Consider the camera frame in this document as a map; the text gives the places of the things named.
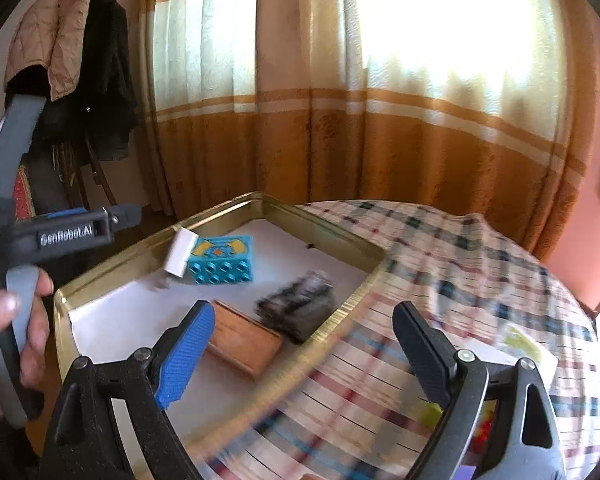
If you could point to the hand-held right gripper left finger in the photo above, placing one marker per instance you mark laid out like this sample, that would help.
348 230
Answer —
185 355

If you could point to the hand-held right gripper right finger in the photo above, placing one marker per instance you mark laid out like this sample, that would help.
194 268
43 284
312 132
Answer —
425 355

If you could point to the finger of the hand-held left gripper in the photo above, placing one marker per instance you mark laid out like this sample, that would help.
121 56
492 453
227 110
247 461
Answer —
67 213
125 216

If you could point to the wooden comb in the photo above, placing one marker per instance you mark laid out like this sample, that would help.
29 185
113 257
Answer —
245 340

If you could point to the white charger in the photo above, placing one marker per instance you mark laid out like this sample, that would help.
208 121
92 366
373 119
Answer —
180 252

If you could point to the blue printed toy brick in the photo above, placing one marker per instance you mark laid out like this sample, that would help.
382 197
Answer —
220 270

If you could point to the red toy brick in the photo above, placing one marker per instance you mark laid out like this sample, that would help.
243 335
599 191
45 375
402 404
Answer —
485 432

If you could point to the clear plastic box green label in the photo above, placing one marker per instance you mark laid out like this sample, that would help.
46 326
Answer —
525 345

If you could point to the grey sequin coin purse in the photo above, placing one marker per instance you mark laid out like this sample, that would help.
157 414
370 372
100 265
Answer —
295 305

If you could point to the golden patterned tin box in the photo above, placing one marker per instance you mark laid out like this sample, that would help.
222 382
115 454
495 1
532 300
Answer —
320 230

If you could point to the wooden chair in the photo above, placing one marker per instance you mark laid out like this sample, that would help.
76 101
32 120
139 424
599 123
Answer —
91 170

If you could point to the red patterned cloth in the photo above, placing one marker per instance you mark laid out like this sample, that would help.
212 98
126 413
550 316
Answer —
22 192

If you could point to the white paper liner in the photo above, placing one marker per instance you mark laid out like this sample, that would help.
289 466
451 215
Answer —
130 310

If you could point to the plaid tablecloth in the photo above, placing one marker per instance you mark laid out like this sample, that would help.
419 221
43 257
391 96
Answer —
430 280

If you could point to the black coat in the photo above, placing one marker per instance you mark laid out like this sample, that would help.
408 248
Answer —
105 85

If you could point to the beige quilted jacket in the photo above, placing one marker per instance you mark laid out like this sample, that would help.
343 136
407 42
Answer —
60 35

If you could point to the orange and cream curtain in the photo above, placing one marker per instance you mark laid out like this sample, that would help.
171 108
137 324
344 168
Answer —
380 150

